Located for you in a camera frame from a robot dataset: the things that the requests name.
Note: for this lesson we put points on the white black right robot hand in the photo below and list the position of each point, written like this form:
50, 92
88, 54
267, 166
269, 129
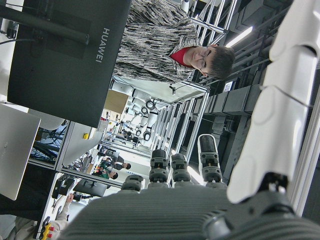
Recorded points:
155, 215

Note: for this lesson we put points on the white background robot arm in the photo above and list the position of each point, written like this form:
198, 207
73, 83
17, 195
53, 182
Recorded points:
130, 90

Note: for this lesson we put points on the yellow emergency stop box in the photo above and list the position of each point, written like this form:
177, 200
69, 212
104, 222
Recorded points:
47, 228

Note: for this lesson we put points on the aluminium shelving frame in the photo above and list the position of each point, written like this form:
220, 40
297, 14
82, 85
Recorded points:
66, 145

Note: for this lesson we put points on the black Huawei monitor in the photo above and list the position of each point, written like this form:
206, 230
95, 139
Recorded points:
62, 75

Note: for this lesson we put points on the person in patterned grey sweater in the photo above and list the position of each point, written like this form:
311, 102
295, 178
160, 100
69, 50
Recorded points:
155, 37

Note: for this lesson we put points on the person in beige jacket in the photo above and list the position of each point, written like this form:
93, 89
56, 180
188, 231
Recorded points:
62, 212

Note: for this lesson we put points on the aluminium profile cell frame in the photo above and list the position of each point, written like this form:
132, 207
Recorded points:
310, 150

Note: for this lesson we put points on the ceiling light strip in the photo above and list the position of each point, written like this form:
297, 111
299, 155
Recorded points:
238, 37

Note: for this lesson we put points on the silver laptop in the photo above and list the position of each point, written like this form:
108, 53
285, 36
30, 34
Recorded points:
15, 150

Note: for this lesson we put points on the small black monitor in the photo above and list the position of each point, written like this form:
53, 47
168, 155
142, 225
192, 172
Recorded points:
91, 188

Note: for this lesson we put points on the person in grey top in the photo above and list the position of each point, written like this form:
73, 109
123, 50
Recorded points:
120, 162

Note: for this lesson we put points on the black monitor stand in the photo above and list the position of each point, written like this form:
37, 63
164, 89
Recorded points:
50, 27

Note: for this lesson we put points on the cardboard box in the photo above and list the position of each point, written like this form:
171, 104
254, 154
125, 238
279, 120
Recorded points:
116, 101

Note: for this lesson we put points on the person in green top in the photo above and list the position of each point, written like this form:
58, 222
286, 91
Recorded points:
106, 171

